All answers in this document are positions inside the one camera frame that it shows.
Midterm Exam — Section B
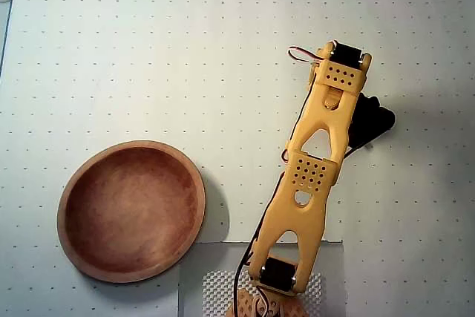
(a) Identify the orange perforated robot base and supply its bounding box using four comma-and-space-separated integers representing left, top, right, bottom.
226, 286, 309, 317

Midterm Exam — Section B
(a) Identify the brown wooden bowl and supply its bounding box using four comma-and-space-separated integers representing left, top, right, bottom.
56, 140, 207, 284

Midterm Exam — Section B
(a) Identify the white dotted paper sheet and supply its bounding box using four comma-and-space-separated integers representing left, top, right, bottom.
0, 0, 475, 317

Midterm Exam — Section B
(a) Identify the grey mesh anti-slip mat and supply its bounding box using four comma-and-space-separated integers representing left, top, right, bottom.
202, 272, 324, 317

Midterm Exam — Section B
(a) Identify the red and white wire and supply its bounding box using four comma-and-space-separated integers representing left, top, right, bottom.
287, 45, 324, 65

